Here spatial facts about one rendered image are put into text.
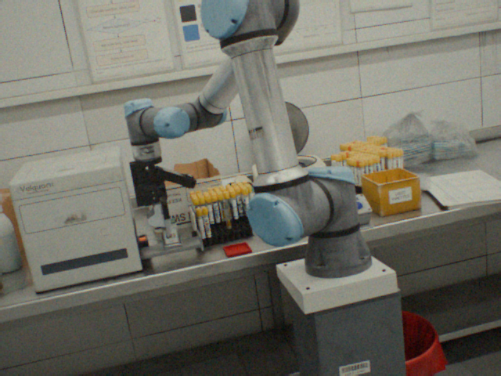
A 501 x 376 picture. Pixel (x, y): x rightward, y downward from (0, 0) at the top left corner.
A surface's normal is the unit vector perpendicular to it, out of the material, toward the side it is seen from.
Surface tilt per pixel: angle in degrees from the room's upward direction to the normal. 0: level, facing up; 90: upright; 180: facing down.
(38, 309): 90
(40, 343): 90
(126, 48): 92
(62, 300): 90
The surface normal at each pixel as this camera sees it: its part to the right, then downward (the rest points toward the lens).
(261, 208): -0.67, 0.37
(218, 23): -0.73, 0.07
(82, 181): 0.22, 0.22
